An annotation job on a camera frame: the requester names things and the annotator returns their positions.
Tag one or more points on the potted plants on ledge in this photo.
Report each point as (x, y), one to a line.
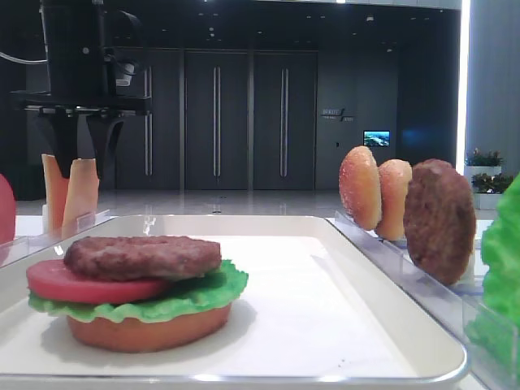
(484, 173)

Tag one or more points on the green lettuce leaf on stack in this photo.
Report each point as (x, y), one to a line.
(192, 296)

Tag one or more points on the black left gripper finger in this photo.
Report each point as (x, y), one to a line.
(104, 129)
(60, 130)

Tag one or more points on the upright bun half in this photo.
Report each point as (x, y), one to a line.
(359, 187)
(394, 177)

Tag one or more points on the upright red tomato slice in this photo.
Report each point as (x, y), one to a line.
(7, 211)

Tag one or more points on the brown meat patty on stack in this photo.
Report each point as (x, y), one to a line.
(132, 258)

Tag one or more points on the left clear acrylic rail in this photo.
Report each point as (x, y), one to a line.
(24, 246)

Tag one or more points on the upright green lettuce leaf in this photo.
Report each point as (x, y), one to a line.
(497, 276)

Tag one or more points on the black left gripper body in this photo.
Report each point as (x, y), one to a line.
(81, 63)

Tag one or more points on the red tomato slice on stack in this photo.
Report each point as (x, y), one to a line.
(51, 280)

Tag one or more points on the upright bun half far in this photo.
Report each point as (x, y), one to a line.
(359, 187)

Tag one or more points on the bottom bun on tray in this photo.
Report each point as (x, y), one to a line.
(134, 336)

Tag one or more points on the upright brown meat patty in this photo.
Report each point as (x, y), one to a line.
(439, 220)

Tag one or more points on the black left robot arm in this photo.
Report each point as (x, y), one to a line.
(126, 33)

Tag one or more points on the clear acrylic rail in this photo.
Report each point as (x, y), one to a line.
(454, 307)
(24, 246)

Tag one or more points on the orange cheese slice front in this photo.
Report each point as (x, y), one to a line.
(82, 191)

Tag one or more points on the upright bun half near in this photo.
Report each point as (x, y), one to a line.
(394, 177)

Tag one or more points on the orange cheese slice rear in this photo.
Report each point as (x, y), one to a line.
(56, 188)

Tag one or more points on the orange cheese slice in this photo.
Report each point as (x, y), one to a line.
(82, 191)
(56, 188)

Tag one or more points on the right clear acrylic rail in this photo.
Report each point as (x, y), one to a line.
(454, 307)

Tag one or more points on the small wall screen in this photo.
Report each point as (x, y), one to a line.
(376, 138)

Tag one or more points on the white rectangular metal tray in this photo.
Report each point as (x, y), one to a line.
(316, 314)

